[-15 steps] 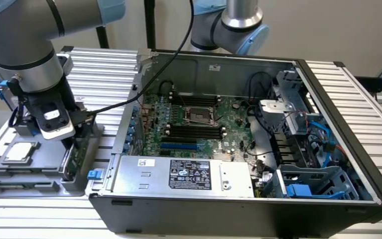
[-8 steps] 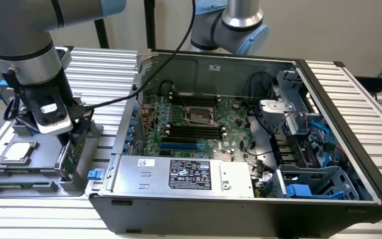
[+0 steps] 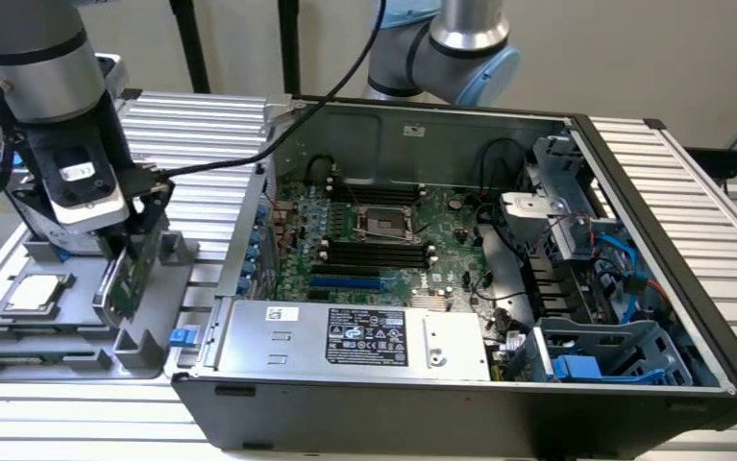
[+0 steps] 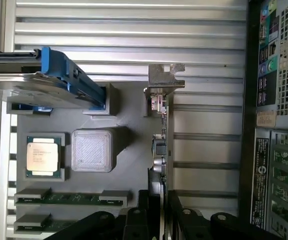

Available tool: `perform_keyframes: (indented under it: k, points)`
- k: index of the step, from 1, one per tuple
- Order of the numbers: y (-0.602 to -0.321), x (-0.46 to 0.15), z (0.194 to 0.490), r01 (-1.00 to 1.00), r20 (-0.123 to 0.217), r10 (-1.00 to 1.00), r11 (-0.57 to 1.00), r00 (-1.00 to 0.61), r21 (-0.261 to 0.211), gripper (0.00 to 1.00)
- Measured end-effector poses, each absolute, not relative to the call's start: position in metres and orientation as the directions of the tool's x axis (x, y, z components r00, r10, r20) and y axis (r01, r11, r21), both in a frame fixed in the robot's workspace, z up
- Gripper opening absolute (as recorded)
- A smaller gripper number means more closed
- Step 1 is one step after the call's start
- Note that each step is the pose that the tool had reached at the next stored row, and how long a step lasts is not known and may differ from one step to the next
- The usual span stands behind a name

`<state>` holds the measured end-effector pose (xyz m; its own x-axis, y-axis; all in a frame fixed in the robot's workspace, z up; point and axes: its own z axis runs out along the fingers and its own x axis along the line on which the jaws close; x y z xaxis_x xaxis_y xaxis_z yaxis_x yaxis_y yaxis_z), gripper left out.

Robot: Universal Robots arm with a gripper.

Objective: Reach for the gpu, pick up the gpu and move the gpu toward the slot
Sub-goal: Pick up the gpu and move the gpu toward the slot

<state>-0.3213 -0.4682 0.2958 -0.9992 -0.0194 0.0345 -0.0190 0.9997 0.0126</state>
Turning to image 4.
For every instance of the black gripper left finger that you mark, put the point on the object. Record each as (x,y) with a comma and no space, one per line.
(136,225)

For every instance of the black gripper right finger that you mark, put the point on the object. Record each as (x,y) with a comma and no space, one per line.
(191,225)

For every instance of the green RAM stick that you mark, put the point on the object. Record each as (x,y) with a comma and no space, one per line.
(78,198)
(58,224)

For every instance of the grey printed parts rack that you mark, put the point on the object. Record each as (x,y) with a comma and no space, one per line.
(133,125)

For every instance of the silver CPU chip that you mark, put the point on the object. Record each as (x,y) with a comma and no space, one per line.
(43,155)

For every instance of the beige label sticker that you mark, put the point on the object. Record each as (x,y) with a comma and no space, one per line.
(267,118)

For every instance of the computer case rear panel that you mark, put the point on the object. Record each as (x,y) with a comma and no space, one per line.
(249,100)

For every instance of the disk drive with blue caddy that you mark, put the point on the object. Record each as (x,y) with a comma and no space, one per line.
(58,87)

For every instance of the aluminium frame profile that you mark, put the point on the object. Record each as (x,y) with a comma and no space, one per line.
(8,22)

